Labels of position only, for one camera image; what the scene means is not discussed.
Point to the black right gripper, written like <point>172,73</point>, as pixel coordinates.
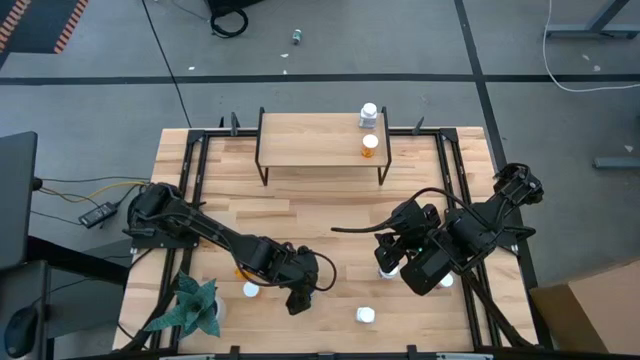
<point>412,222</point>

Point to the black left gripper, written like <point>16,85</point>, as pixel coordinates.
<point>297,270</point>

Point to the white aspirin bottle green label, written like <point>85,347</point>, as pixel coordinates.
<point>390,274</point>

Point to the orange pill vial white cap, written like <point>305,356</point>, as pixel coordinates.
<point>240,275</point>
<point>251,289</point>
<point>370,144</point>

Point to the red bottle white cap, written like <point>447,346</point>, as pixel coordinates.
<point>447,281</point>

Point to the white bottle teal-edged label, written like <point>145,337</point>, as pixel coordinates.
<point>368,112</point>

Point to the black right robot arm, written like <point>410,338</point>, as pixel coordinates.
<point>425,270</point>

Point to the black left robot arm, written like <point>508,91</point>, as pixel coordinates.
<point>200,230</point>

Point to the wooden shelf black metal legs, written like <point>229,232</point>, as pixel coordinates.
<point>310,140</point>

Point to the green artificial potted plant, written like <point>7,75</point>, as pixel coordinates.
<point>192,307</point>

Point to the brown cardboard box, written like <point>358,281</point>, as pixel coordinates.
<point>600,310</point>

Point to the black power adapter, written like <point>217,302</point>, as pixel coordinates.
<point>97,215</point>

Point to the small green white bottle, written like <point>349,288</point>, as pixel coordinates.
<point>297,36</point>

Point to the grey metal floor bar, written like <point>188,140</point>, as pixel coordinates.
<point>617,163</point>

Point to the black desk surface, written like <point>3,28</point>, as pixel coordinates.
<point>42,300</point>

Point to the black computer mouse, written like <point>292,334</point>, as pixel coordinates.
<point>20,332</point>

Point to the grey metal desk leg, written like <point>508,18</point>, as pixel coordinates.
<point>575,32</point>

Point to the dark grey desk panel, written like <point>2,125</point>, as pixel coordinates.
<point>17,200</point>

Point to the black equipment base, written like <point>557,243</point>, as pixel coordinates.
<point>225,4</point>

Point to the black orange striped floor mat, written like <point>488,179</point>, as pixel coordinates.
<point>40,20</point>

